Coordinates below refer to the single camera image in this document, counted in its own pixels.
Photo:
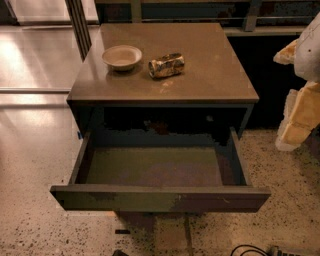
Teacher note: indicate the black floor object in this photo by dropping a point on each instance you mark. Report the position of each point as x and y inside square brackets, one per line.
[122, 231]

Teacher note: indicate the crushed gold can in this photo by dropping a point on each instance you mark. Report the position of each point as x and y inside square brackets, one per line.
[166, 66]

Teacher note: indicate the brown drawer cabinet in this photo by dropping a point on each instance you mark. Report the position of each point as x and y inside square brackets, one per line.
[211, 94]

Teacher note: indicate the white paper bowl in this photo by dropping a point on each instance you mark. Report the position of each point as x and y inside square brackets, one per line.
[122, 57]

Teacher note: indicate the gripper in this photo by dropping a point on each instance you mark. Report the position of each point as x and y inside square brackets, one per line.
[308, 55]

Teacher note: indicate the metal railing shelf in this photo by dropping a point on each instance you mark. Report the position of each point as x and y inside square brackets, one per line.
[257, 26]

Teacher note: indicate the dark top drawer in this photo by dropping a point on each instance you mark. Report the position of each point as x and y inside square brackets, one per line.
[145, 171]

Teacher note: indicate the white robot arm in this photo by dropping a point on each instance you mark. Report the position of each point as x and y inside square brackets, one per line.
[307, 55]

